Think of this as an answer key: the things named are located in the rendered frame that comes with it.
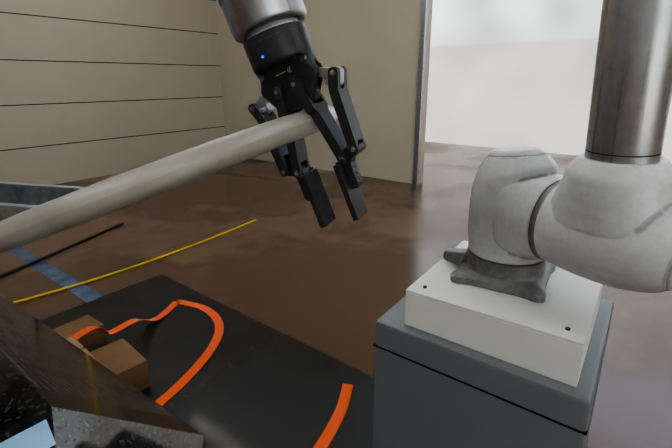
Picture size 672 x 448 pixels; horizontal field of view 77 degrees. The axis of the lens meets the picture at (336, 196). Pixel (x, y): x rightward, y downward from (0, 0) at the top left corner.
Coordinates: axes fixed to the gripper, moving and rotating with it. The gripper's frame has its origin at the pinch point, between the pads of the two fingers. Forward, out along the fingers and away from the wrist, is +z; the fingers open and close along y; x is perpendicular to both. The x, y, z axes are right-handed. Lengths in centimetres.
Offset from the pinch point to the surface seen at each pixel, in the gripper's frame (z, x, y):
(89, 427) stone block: 22, 17, 47
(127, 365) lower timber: 55, -42, 150
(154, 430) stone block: 32, 8, 49
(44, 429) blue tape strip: 18, 22, 46
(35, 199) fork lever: -14, 5, 56
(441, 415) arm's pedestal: 53, -22, 9
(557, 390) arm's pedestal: 45, -20, -14
